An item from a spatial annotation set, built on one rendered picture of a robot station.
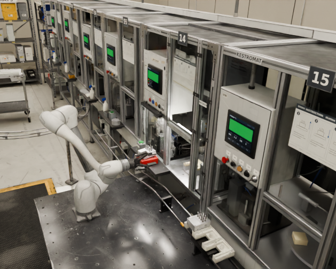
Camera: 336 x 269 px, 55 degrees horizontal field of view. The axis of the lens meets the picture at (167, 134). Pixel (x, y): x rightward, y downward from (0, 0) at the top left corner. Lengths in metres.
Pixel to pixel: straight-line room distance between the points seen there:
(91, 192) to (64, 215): 0.31
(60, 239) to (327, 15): 5.01
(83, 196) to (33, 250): 1.12
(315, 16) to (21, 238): 5.26
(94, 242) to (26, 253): 1.16
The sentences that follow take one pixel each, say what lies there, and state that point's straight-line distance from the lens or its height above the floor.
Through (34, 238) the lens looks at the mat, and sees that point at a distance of 3.61.
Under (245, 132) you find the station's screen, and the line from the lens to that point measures 1.78.
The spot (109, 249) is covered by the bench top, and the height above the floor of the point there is 0.68.
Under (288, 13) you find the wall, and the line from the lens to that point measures 6.44.
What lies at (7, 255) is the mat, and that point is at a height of 0.01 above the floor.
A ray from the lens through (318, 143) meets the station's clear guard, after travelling 1.54.
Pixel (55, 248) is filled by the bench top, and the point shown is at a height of 0.68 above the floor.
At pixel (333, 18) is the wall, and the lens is 5.88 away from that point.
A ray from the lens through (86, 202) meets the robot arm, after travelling 2.55.
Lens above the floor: 2.34
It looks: 25 degrees down
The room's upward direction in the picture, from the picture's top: 2 degrees clockwise
